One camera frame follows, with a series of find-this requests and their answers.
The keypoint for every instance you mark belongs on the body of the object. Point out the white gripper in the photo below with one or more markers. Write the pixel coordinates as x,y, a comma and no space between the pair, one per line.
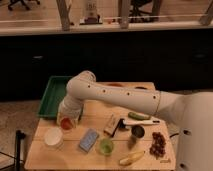
71,110

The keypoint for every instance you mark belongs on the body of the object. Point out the orange apple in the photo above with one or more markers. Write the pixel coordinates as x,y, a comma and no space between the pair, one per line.
66,124

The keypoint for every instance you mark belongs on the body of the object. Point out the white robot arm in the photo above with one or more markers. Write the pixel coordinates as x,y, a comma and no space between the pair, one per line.
193,113

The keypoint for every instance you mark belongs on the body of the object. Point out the white paper cup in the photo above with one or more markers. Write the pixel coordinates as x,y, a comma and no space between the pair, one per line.
53,137

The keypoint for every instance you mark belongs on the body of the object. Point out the green plastic cup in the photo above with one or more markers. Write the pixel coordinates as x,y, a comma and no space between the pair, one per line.
105,146

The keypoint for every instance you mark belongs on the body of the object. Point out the metal cup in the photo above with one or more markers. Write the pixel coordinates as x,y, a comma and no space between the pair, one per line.
137,132

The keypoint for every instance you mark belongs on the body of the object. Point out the blue sponge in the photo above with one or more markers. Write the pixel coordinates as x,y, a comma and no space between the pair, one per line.
88,140

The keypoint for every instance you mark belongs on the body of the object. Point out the green plastic tray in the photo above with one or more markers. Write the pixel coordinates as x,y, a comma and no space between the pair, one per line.
53,95

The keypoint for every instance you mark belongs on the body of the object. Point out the small wooden block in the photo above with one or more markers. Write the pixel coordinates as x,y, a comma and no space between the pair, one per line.
111,125

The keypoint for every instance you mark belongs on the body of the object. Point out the black stand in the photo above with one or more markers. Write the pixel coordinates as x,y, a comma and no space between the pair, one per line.
18,138

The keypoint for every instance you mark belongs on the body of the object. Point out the black and white brush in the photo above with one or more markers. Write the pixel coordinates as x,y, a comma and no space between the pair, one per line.
123,123

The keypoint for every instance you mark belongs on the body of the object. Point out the orange plate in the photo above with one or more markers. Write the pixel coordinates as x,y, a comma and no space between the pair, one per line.
115,84

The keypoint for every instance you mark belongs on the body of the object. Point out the yellow banana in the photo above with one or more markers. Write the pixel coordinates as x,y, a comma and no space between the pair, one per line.
131,158

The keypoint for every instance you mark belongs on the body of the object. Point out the green cucumber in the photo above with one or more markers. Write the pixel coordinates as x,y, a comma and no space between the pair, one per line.
138,116

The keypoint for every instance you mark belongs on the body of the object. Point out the dark red bowl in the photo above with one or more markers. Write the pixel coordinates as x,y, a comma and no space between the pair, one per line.
139,87

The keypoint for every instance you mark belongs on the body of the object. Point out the bunch of dark grapes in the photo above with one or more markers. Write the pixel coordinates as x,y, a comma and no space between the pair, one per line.
158,145

